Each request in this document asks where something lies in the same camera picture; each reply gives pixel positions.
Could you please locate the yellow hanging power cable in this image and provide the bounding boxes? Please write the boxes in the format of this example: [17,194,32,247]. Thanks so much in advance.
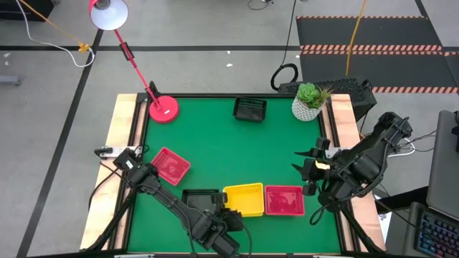
[344,0,369,77]

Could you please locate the orange cable with yellow plug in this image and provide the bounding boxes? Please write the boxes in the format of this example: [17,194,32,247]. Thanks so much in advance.
[19,0,91,53]

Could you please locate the black perforated computer case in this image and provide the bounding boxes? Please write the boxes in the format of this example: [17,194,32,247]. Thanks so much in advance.
[278,77,378,122]

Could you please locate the grey laptop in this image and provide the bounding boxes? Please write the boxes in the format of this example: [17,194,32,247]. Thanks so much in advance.
[425,109,459,221]

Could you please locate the red desk lamp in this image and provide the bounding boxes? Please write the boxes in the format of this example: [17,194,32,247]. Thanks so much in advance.
[88,0,180,125]

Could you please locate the white looped cable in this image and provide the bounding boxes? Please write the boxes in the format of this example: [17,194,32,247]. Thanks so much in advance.
[387,138,417,158]

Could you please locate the black mat orange striped edges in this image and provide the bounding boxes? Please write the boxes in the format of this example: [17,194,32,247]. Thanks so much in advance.
[295,14,445,51]
[299,49,459,95]

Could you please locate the light wooden side board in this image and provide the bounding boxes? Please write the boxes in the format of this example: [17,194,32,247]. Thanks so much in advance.
[329,93,387,252]
[79,93,139,251]

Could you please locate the succulent in white pot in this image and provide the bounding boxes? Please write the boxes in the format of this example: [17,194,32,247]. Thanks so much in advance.
[290,82,333,123]

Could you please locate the white floor cable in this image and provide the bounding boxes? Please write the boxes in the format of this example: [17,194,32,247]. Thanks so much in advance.
[14,0,96,69]

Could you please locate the black cabinet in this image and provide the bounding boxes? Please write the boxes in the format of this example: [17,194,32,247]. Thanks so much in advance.
[0,0,55,22]

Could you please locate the black side table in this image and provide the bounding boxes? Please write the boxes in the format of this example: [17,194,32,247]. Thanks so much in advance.
[374,186,430,216]

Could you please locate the black slotted plastic basket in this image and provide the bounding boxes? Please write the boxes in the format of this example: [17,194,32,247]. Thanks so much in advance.
[181,189,219,216]
[181,188,220,216]
[232,96,268,124]

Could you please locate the black floor cable bundle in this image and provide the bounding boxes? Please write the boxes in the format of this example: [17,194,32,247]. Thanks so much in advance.
[247,0,274,11]

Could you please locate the backlit keyboard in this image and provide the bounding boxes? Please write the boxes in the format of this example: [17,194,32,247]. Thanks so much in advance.
[403,201,459,258]

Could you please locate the black table frame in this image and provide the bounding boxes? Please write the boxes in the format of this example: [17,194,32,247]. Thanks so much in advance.
[84,92,387,258]

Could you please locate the grey metal floor bracket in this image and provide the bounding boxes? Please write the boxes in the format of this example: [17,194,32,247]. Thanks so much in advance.
[0,74,23,87]

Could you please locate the black cable with coil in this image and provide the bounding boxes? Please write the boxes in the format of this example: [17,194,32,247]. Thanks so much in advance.
[270,0,300,92]

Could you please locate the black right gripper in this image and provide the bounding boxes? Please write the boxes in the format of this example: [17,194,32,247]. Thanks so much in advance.
[290,149,338,186]

